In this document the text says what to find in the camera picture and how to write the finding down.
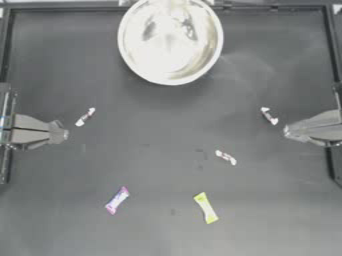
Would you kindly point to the green candy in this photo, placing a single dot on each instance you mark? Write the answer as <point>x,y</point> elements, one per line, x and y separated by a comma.
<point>206,207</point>

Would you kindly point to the steel bowl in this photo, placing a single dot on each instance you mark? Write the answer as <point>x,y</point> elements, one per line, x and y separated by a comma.
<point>170,43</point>

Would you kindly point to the red white candy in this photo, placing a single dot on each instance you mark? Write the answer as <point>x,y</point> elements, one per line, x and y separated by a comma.
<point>226,157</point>
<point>269,115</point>
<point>84,117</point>

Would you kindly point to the purple candy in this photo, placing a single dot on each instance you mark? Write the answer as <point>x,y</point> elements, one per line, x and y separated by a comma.
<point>116,200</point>

